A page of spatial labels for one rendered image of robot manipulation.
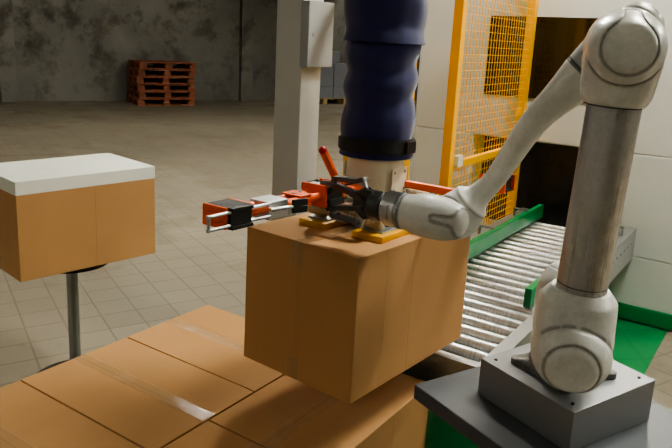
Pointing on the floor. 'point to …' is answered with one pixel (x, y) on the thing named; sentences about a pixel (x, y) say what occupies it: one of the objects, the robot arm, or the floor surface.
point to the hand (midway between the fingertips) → (319, 193)
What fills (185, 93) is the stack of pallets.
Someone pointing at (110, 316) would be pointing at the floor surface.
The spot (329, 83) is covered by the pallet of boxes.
